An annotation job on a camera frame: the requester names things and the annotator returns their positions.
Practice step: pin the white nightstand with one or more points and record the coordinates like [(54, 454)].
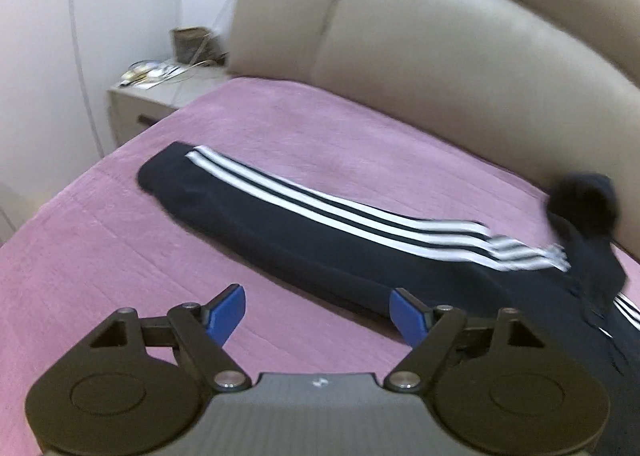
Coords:
[(133, 109)]

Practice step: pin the pink quilted bedspread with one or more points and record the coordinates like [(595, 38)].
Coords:
[(102, 243)]

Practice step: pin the clutter on nightstand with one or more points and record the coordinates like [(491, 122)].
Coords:
[(149, 73)]

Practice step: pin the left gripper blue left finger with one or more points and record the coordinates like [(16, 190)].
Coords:
[(224, 313)]

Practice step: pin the navy white-striped track pants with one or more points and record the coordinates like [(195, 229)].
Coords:
[(355, 255)]

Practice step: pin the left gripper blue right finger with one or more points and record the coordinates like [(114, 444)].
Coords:
[(411, 317)]

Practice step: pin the small brown box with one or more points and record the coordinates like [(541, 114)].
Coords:
[(195, 44)]

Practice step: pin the beige leather headboard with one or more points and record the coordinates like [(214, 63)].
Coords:
[(540, 87)]

